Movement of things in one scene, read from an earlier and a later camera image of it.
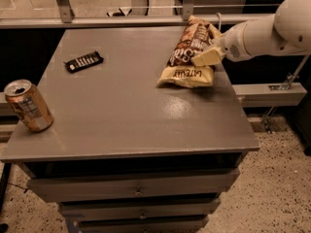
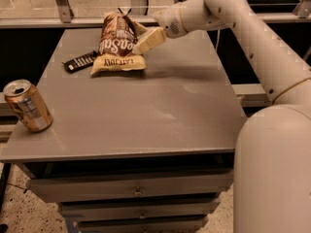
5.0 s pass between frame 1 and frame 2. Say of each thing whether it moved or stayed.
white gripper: moved
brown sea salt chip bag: moved
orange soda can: stayed
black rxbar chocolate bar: stayed
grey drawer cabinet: stayed
